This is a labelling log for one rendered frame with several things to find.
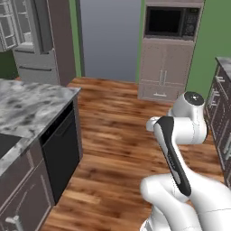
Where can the grey fridge drawer front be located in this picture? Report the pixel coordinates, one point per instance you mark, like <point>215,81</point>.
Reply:
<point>37,75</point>

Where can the glass-door wall cupboard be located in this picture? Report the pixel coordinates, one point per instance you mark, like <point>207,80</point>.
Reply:
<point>9,27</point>

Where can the black microwave oven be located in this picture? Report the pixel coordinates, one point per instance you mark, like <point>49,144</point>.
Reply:
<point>171,22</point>

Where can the grey fridge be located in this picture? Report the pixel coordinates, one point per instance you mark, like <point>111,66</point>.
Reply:
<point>33,39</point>

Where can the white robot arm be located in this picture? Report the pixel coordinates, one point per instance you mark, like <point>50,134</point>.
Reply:
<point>192,192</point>

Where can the brown island cupboard door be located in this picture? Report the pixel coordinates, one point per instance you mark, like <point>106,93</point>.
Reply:
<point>28,204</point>

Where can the tall beige cupboard unit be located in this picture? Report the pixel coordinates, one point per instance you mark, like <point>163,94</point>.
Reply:
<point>165,66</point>

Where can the dark brown cupboard run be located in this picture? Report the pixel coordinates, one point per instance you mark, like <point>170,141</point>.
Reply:
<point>221,120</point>

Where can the brown island drawer front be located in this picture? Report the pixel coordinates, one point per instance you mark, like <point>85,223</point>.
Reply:
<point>18,174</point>

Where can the dark sink basin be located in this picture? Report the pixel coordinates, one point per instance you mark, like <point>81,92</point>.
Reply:
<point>7,144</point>

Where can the black dishwasher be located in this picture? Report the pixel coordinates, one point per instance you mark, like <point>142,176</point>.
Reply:
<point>61,156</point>

